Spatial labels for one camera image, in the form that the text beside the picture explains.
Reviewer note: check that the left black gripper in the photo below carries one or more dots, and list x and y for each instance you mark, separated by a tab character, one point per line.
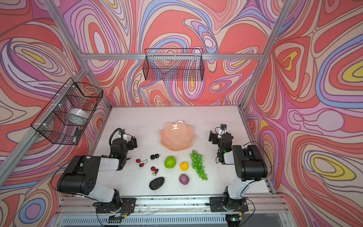
130	146

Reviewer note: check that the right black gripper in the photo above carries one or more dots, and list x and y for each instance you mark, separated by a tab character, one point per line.
215	137

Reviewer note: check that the green fake grape bunch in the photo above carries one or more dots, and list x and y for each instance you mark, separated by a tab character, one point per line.
197	165

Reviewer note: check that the black cherry pair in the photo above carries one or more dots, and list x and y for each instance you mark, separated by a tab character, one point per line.
154	156

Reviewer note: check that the dark red cherry pair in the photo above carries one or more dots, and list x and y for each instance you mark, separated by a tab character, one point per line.
154	170

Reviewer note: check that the pink wavy fruit bowl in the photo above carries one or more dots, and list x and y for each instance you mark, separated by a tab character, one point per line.
177	136

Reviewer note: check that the yellow fake pear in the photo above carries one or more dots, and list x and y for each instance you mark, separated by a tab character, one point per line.
184	166

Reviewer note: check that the green bumpy custard apple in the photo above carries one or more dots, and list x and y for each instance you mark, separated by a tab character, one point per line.
170	162

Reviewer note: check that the dark fake avocado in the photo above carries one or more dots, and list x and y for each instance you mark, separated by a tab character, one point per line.
156	183

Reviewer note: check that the purple fake fig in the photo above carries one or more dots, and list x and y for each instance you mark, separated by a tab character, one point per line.
184	179

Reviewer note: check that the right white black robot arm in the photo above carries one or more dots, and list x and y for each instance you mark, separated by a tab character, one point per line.
249	166

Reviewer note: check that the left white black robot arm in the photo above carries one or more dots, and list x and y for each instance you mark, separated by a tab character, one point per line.
80	176

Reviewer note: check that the small black device in basket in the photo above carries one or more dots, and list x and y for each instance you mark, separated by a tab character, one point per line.
77	133

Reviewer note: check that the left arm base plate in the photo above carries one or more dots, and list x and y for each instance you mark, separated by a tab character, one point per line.
122	206

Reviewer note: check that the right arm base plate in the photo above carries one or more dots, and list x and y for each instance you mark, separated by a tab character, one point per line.
225	204

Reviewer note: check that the black wire basket left wall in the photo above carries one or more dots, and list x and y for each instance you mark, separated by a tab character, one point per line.
54	126

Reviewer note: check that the black wire basket wall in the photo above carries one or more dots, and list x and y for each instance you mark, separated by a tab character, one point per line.
54	126
173	64

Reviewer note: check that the black wire basket back wall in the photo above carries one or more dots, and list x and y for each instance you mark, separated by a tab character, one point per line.
173	64

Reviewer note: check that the aluminium front rail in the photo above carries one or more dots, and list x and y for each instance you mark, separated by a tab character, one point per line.
182	204

